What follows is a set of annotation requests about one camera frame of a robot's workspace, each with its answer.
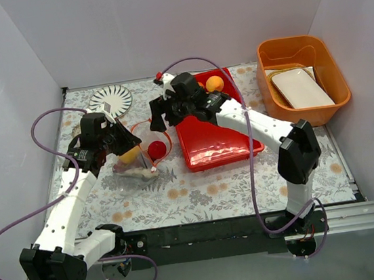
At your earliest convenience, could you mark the orange peach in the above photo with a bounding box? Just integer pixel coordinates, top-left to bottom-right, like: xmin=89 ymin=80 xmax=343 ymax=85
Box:
xmin=205 ymin=75 xmax=224 ymax=92

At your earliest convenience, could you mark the clear zip top bag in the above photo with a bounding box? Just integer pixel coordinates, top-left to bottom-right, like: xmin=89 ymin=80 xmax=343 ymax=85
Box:
xmin=112 ymin=119 xmax=173 ymax=198

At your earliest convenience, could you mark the red fruit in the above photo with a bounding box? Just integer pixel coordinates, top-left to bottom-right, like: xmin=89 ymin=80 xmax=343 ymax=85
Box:
xmin=147 ymin=140 xmax=167 ymax=161

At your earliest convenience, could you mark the grey plastic fish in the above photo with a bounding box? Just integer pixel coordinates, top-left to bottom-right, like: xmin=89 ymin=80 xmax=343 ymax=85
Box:
xmin=121 ymin=167 xmax=159 ymax=181

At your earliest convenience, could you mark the red grape bunch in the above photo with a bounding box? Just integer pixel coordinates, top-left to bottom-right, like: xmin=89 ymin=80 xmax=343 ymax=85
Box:
xmin=112 ymin=162 xmax=128 ymax=173

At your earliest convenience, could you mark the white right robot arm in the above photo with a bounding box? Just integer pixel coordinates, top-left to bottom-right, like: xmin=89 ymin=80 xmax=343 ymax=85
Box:
xmin=149 ymin=73 xmax=321 ymax=235

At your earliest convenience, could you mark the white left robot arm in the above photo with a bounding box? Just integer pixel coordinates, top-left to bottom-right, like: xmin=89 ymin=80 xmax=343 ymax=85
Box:
xmin=19 ymin=111 xmax=141 ymax=280

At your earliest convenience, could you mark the woven round coaster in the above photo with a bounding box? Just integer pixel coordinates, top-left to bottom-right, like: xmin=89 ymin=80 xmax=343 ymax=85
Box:
xmin=71 ymin=125 xmax=81 ymax=138

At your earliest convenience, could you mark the striped round plate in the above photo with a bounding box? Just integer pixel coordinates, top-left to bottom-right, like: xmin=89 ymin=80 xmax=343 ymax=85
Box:
xmin=87 ymin=85 xmax=133 ymax=118

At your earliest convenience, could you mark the red plastic tray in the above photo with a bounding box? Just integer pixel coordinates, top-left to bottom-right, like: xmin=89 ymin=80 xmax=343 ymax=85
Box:
xmin=168 ymin=65 xmax=267 ymax=175

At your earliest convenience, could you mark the floral patterned table mat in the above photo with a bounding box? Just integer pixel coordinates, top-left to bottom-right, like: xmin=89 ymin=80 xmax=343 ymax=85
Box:
xmin=35 ymin=63 xmax=356 ymax=239

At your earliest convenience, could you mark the orange plastic basin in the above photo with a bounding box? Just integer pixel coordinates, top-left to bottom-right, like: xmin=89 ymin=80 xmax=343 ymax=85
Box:
xmin=257 ymin=35 xmax=352 ymax=126

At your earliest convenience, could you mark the white rectangular plate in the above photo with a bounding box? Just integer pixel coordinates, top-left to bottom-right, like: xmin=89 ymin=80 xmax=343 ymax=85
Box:
xmin=268 ymin=68 xmax=335 ymax=109

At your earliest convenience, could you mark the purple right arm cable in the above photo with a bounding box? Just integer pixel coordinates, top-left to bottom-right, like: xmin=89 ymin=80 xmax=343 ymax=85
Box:
xmin=150 ymin=42 xmax=333 ymax=274

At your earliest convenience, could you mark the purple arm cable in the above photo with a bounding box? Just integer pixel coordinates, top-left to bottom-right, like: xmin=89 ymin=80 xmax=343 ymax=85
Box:
xmin=0 ymin=98 xmax=160 ymax=280
xmin=150 ymin=42 xmax=333 ymax=274

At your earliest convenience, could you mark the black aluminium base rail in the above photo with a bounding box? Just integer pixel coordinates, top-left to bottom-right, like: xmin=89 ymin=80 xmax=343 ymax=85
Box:
xmin=22 ymin=191 xmax=374 ymax=280

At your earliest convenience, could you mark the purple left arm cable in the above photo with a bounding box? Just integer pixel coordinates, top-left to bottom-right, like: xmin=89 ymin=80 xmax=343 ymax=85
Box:
xmin=0 ymin=98 xmax=160 ymax=280

